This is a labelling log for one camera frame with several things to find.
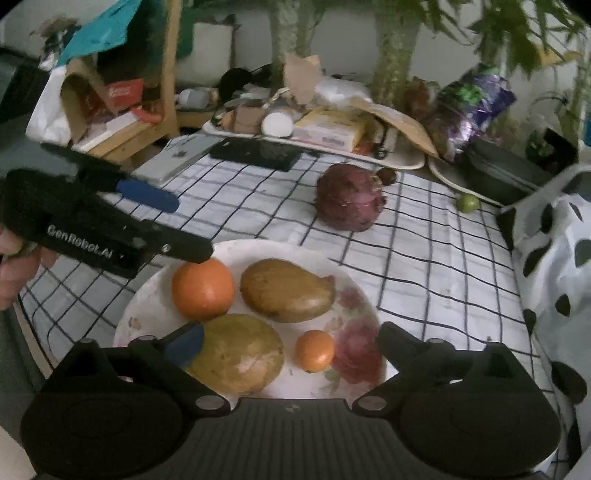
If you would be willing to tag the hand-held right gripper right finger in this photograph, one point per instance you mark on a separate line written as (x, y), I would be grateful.
(396, 342)

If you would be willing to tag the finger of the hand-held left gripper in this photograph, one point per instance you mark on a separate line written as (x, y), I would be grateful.
(184, 249)
(147, 194)

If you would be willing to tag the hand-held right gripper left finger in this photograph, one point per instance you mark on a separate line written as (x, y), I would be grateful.
(187, 345)

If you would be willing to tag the white floral plate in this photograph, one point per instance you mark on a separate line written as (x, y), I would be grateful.
(360, 332)

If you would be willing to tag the large orange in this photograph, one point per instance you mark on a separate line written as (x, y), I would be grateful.
(203, 288)

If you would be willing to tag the yellow mango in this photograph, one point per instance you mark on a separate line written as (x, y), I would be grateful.
(240, 355)

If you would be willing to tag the small orange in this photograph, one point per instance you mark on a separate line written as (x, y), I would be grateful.
(315, 350)

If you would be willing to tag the brownish green mango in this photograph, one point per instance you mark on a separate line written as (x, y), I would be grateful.
(286, 290)

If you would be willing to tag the person's left hand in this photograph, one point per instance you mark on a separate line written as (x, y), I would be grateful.
(18, 277)

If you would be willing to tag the silver laptop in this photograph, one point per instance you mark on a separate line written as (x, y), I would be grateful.
(178, 159)

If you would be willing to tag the black checked white tablecloth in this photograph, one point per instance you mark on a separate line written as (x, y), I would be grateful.
(438, 277)

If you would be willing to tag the white paper bag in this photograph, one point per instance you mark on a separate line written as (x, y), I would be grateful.
(51, 115)

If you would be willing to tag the wooden chair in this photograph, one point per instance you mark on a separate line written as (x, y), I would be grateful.
(170, 92)

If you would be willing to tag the red packet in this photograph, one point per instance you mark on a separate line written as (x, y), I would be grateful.
(125, 92)

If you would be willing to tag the grey cylindrical bottle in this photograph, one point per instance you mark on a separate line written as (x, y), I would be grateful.
(196, 98)

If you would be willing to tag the black flat case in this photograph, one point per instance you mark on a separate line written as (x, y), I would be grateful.
(258, 154)

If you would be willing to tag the brown cardboard box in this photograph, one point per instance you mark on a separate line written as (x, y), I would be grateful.
(244, 117)

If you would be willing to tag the black round object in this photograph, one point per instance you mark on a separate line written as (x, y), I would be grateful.
(235, 83)

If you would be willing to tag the white roll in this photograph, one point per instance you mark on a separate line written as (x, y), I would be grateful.
(277, 124)

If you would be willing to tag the purple red cabbage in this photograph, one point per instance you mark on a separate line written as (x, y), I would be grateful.
(353, 198)

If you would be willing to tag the small green fruit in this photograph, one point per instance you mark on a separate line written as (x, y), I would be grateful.
(467, 202)

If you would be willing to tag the small dark round fruit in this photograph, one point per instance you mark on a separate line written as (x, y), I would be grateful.
(387, 175)

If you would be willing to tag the teal cloth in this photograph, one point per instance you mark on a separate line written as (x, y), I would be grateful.
(106, 27)

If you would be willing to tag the white tray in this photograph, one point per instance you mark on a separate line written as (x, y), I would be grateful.
(443, 177)
(406, 161)

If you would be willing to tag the cow print blanket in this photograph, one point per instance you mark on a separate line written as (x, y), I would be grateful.
(554, 258)

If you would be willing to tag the yellow box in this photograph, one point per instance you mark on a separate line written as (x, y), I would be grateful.
(328, 127)

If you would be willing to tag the crumpled brown paper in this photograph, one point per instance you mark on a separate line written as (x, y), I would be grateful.
(300, 78)

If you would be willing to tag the black zip case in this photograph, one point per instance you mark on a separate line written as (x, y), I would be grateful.
(503, 177)

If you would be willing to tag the braided plant trunk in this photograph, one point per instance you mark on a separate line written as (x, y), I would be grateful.
(395, 55)
(284, 37)

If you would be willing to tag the white plastic bag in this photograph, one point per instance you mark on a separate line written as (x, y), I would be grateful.
(341, 90)

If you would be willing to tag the brown paper envelope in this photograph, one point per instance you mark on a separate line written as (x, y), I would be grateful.
(401, 122)

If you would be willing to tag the reddish brown packet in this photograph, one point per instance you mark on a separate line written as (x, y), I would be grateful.
(420, 94)

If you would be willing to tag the purple foil snack bag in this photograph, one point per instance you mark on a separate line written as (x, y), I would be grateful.
(475, 101)

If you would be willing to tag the black plastic object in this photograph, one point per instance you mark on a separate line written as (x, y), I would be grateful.
(561, 145)

